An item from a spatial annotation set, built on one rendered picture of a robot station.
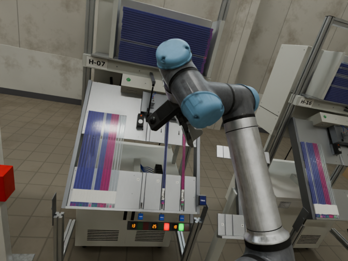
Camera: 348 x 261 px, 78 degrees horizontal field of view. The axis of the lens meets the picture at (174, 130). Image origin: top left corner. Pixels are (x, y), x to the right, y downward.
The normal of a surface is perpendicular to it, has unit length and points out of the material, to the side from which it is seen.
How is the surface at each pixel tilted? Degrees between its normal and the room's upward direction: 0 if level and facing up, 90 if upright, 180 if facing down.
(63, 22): 90
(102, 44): 90
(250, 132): 56
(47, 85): 90
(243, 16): 90
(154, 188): 47
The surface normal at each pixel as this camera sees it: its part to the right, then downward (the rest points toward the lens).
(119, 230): 0.15, 0.40
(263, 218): -0.26, -0.09
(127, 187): 0.25, -0.32
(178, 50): -0.14, -0.46
